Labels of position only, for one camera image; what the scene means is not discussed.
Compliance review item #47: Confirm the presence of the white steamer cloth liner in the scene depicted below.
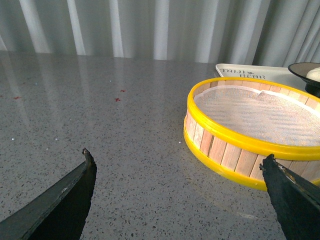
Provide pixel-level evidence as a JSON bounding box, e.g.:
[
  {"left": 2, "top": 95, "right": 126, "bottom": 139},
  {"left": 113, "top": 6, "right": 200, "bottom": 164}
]
[{"left": 193, "top": 85, "right": 320, "bottom": 147}]

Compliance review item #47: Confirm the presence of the white bear print tray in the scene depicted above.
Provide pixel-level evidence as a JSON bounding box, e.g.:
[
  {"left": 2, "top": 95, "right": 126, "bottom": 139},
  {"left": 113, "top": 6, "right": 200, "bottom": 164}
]
[{"left": 215, "top": 63, "right": 306, "bottom": 91}]

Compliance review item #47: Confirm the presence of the grey pleated curtain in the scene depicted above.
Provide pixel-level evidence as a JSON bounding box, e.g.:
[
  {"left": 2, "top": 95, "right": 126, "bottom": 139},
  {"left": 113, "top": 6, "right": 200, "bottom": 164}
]
[{"left": 0, "top": 0, "right": 320, "bottom": 67}]

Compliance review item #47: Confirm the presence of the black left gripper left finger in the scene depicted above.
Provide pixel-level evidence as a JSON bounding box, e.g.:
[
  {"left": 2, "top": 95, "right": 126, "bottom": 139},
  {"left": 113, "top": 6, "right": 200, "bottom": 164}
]
[{"left": 0, "top": 148, "right": 97, "bottom": 240}]

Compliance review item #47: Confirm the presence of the beige plate with black rim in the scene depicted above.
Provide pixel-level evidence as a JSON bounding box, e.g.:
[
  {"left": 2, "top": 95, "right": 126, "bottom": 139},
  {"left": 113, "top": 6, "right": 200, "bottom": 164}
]
[{"left": 288, "top": 62, "right": 320, "bottom": 98}]

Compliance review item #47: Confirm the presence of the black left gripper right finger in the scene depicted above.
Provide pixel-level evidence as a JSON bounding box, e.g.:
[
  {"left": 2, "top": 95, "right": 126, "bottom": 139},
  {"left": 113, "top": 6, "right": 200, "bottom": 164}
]
[{"left": 259, "top": 154, "right": 320, "bottom": 240}]

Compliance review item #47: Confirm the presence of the white steamed bun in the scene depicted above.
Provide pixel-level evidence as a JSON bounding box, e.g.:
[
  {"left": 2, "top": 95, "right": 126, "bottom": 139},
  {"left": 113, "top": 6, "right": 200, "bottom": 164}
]
[{"left": 306, "top": 67, "right": 320, "bottom": 82}]

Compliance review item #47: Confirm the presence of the yellow rimmed wooden steamer basket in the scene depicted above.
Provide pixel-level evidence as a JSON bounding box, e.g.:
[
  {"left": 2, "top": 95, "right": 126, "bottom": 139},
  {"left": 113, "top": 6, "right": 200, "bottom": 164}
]
[{"left": 183, "top": 77, "right": 320, "bottom": 191}]

